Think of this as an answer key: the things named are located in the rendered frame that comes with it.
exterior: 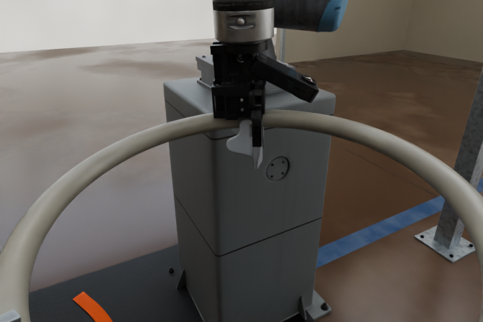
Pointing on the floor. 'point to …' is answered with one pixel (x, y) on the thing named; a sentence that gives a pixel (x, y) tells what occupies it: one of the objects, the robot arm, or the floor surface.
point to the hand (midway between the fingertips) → (260, 154)
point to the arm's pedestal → (249, 212)
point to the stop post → (433, 239)
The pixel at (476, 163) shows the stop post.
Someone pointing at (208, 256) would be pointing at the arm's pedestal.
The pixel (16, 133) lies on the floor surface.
